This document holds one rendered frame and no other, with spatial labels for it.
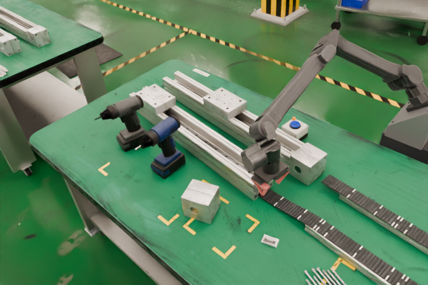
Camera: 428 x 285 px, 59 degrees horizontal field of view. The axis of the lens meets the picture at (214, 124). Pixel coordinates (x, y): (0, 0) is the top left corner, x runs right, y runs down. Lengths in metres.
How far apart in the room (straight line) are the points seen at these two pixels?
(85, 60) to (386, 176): 2.01
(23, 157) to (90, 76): 0.70
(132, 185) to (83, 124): 0.49
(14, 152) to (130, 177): 1.38
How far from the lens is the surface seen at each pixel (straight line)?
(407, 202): 1.48
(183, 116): 1.63
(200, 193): 1.29
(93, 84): 2.85
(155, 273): 1.91
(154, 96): 1.71
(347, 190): 1.41
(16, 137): 2.74
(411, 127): 1.65
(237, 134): 1.59
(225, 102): 1.62
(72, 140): 1.79
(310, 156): 1.42
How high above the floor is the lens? 1.84
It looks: 38 degrees down
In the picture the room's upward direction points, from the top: 5 degrees counter-clockwise
